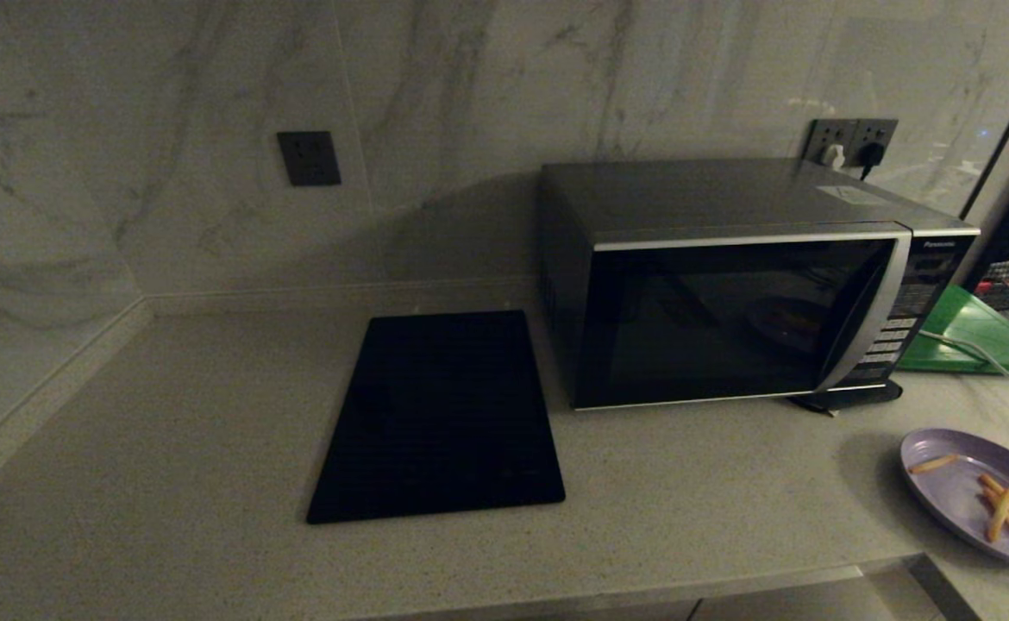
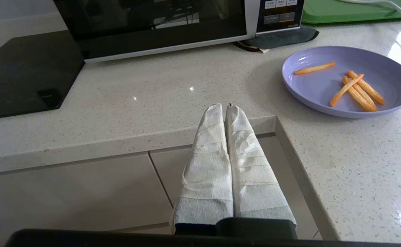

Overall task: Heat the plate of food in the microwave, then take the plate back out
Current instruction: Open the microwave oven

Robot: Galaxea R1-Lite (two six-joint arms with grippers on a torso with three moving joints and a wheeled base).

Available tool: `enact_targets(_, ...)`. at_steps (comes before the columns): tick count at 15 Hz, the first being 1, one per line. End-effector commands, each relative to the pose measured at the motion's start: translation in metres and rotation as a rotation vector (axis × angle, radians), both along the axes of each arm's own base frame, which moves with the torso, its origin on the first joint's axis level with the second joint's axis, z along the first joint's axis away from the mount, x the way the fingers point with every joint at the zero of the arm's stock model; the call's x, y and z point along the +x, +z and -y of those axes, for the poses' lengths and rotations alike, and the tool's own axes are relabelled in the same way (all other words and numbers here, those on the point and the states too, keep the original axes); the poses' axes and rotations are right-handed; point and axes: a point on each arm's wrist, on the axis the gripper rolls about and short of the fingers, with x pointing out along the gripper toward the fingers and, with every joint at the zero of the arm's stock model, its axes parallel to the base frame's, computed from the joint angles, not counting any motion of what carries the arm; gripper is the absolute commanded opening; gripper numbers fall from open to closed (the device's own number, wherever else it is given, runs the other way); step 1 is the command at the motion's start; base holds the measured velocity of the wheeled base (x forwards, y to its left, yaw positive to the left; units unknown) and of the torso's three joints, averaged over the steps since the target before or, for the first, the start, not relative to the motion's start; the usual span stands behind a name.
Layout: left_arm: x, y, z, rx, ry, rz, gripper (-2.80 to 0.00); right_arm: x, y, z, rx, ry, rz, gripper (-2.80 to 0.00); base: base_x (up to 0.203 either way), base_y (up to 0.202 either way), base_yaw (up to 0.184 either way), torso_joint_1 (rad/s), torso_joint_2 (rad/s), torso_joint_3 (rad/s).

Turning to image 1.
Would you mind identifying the purple plate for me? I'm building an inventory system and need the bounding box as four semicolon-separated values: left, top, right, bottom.
899;429;1009;568

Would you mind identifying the silver black microwave oven body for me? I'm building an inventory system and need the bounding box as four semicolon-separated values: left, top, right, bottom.
539;158;981;411

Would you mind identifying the black glass induction cooktop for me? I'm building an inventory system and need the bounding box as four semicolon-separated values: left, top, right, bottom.
306;310;567;525

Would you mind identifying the beige cabinet front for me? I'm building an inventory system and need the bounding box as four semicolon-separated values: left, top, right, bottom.
384;597;702;621
691;568;945;621

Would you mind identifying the green cutting board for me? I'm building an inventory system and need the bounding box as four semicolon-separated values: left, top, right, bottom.
897;285;1009;376

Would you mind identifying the dark single wall socket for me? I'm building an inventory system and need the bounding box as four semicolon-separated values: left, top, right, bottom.
277;130;342;187

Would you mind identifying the white power cable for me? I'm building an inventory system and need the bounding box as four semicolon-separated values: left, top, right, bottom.
918;330;1009;400

